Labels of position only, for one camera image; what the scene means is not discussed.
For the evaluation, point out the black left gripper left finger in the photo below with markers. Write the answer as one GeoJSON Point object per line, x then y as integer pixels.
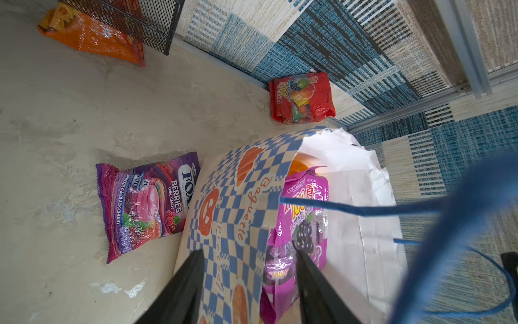
{"type": "Point", "coordinates": [179, 302]}

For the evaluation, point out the purple Fox's candy bag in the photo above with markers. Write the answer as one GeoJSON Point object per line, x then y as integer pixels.
{"type": "Point", "coordinates": [146, 202]}

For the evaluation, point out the orange snack bag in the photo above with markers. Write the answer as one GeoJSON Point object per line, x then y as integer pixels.
{"type": "Point", "coordinates": [84, 33]}

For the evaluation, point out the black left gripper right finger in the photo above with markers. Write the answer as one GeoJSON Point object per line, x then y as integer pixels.
{"type": "Point", "coordinates": [319, 302]}

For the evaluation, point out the yellow snack bag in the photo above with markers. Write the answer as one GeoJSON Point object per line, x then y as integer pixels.
{"type": "Point", "coordinates": [298, 166]}

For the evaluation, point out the purple snack bag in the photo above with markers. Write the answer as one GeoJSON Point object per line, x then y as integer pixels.
{"type": "Point", "coordinates": [298, 228]}

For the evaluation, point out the red candy bag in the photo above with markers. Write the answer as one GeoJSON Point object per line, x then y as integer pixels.
{"type": "Point", "coordinates": [301, 99]}

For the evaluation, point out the blue checkered paper bag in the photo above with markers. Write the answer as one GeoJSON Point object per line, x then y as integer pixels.
{"type": "Point", "coordinates": [383, 259]}

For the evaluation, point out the black wire shelf rack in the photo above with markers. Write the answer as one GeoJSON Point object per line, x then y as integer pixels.
{"type": "Point", "coordinates": [152, 22]}

